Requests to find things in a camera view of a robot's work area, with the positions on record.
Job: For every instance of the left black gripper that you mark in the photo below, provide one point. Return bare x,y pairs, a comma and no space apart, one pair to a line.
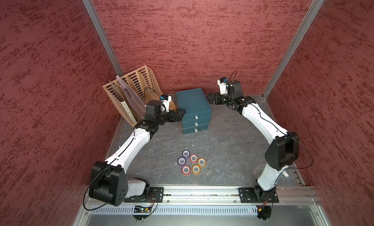
178,118

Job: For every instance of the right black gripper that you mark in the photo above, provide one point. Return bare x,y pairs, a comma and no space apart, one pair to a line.
212,97

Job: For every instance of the teal three drawer cabinet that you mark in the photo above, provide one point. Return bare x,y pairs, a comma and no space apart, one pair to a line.
197,110

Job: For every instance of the purple tape roll back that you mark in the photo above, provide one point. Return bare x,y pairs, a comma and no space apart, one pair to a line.
186,154

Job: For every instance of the purple tape roll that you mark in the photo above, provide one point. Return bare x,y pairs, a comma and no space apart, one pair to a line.
181,161
186,154

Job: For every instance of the orange tape roll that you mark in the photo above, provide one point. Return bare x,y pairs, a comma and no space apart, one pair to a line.
201,162
196,169

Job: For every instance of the orange tape roll front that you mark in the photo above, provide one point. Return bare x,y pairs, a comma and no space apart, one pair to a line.
196,169

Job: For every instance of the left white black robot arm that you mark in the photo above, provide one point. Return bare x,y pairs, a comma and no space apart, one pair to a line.
109,182

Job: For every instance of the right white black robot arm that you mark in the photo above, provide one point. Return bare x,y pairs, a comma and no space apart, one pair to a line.
283,148

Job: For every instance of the red tape roll middle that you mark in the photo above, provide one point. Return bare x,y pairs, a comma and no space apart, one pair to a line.
194,158

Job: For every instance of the red tape roll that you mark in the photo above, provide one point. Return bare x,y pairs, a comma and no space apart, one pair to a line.
194,158
186,170

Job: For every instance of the red tape roll front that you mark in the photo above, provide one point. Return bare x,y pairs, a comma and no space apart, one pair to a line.
186,170

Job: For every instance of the grey translucent folder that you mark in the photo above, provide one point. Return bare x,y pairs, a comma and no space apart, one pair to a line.
133,98

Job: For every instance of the beige plastic file organizer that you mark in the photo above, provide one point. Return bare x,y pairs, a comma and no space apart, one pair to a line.
144,83

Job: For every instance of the white beige paper folder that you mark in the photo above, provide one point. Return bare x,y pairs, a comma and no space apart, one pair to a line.
118,98

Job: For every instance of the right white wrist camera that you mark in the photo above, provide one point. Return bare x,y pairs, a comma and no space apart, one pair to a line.
223,85

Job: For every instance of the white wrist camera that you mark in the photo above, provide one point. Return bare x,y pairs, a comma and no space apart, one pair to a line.
223,85
165,100

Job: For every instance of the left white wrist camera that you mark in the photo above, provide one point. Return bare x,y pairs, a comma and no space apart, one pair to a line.
165,100

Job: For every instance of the aluminium front rail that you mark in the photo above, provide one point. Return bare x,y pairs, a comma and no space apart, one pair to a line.
210,206

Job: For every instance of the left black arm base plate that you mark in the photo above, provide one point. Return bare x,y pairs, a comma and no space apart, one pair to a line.
152,194

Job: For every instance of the left aluminium corner post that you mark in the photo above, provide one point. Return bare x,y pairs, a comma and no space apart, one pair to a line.
89,6

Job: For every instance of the aluminium corner post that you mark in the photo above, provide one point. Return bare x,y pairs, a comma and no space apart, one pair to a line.
89,6
297,38

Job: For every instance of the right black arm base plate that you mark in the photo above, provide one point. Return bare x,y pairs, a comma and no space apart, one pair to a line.
248,196

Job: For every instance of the right aluminium corner post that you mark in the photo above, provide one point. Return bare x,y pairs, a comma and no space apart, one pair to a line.
297,38

